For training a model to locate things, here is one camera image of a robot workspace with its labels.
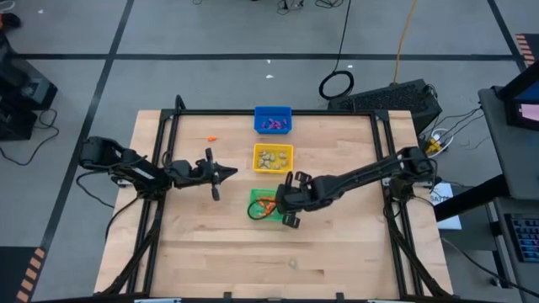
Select black computer tower case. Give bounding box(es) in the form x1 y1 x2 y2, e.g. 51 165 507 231
327 78 443 136

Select yellow extension cable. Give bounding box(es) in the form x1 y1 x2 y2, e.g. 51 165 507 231
391 0 419 84

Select green plastic basket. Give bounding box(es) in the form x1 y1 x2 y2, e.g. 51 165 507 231
248 188 280 223

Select white paper sign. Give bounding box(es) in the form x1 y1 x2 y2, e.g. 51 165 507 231
428 181 463 231

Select yellow plug power strip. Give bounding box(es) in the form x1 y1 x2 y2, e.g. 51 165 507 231
424 136 443 155

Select black hazard-striped floor mat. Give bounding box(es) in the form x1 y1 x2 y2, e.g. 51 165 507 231
514 32 539 72
0 246 47 303

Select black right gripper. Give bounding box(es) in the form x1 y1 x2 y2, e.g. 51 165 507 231
275 170 338 230

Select yellow plastic basket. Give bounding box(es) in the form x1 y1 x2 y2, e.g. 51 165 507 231
252 142 295 174

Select blue plastic basket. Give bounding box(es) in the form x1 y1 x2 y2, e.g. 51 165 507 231
253 105 293 136

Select black equipment stack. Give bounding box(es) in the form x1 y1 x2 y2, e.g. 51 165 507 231
0 33 59 142

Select black floor cable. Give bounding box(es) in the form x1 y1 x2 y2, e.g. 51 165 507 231
0 108 60 167
440 235 539 298

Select black arm base cable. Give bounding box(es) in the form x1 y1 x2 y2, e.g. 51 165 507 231
75 167 142 242

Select black framed monitor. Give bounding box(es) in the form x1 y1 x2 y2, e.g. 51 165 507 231
496 61 539 132

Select black support beam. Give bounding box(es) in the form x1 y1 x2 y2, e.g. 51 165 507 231
433 174 510 223

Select white cable loop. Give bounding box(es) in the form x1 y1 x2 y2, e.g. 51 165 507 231
429 127 456 159

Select backlit keyboard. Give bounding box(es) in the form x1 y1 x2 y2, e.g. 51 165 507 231
504 212 539 264

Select grey desk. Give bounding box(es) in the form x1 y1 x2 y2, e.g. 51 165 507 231
492 196 539 303
478 86 539 201

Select coiled black cable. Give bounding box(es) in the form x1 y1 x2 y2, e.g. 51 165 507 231
318 0 355 101

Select black rounded floor object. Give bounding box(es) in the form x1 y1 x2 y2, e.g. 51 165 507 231
0 12 22 29

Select tangled black floor cables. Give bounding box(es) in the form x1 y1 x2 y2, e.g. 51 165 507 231
275 0 338 10

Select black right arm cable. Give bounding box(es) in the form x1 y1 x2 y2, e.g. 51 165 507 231
246 196 279 221

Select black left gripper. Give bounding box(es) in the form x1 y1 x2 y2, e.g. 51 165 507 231
166 147 238 201

